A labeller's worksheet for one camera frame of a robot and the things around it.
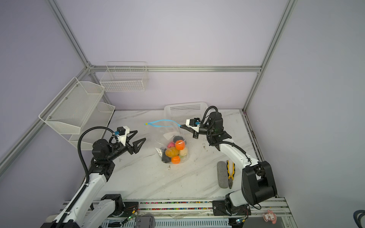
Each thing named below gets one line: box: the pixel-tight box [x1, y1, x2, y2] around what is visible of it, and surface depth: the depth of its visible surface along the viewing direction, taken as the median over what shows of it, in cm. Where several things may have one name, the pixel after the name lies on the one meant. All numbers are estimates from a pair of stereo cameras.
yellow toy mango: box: [165, 146, 180, 158], surface depth 86 cm
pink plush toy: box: [262, 209, 278, 225], surface depth 71 cm
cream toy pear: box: [179, 147, 189, 157], surface depth 90 cm
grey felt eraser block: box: [216, 161, 229, 189], surface depth 84 cm
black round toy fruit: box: [161, 152, 172, 163], surface depth 88 cm
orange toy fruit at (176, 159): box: [171, 155, 181, 165], surface depth 88 cm
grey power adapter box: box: [134, 213, 156, 228], surface depth 71 cm
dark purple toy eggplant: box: [160, 147, 168, 162], surface depth 88 cm
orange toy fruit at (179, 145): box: [175, 139, 185, 151], surface depth 85 cm
